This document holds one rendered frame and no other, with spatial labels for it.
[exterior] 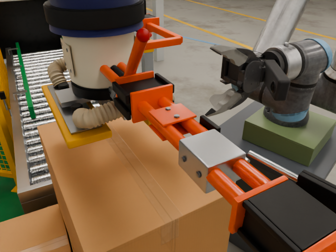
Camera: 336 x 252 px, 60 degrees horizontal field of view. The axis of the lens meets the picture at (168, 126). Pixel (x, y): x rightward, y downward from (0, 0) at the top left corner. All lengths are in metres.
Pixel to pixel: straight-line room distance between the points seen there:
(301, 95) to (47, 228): 1.02
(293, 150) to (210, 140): 0.88
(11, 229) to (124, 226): 0.72
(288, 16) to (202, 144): 0.61
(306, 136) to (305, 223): 1.00
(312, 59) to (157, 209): 0.51
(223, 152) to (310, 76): 0.47
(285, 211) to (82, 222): 0.51
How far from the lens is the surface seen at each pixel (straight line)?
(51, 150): 0.98
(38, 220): 1.34
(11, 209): 2.26
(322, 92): 1.21
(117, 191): 0.78
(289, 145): 1.25
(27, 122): 2.06
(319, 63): 0.81
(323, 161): 1.33
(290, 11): 0.93
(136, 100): 0.51
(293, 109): 0.84
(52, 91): 0.88
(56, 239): 1.25
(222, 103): 0.65
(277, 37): 0.91
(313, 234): 0.30
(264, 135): 1.28
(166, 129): 0.44
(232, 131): 1.39
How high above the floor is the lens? 1.48
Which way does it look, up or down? 32 degrees down
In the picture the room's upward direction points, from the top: straight up
